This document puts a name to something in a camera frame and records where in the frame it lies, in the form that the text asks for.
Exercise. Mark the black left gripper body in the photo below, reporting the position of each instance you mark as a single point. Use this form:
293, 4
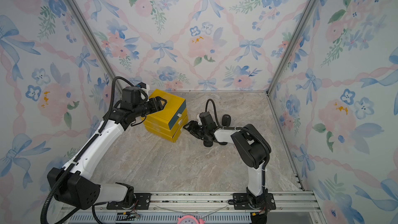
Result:
151, 107

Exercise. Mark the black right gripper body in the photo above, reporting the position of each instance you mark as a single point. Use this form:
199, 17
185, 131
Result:
198, 130

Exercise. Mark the black computer mouse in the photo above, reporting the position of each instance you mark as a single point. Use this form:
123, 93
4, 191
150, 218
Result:
208, 141
226, 120

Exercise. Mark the yellow plastic drawer cabinet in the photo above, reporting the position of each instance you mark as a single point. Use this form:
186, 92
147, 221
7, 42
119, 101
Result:
168, 122

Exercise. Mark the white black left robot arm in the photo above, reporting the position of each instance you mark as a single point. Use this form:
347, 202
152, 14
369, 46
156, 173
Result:
72, 183

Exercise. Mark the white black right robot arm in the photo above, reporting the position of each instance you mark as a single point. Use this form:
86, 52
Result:
252, 148

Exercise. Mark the pink round clock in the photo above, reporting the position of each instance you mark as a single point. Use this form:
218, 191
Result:
189, 219

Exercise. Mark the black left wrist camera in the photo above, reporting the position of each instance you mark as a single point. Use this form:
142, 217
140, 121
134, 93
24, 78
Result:
134, 95

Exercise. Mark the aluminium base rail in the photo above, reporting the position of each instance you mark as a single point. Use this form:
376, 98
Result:
283, 207

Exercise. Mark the aluminium corner frame post left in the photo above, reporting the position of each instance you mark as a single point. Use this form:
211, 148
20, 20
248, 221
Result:
90, 37

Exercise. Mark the aluminium corner frame post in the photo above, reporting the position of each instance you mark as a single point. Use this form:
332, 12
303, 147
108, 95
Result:
301, 25
90, 37

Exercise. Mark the aluminium corner frame post right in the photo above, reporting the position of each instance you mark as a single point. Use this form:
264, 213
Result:
301, 25

